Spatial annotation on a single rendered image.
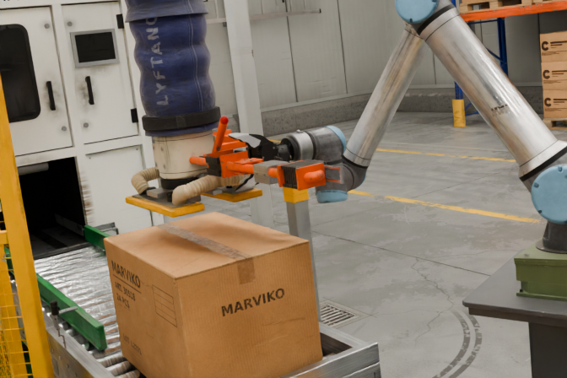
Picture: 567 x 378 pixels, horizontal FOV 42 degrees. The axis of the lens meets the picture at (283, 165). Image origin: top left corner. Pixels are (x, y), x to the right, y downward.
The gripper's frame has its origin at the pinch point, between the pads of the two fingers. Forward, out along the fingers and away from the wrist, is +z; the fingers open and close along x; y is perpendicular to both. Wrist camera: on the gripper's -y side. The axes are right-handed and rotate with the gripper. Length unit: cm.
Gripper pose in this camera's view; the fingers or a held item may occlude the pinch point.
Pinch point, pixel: (232, 163)
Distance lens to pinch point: 194.4
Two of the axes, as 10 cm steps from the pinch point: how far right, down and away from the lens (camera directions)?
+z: -8.3, 1.9, -5.3
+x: -1.2, -9.8, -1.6
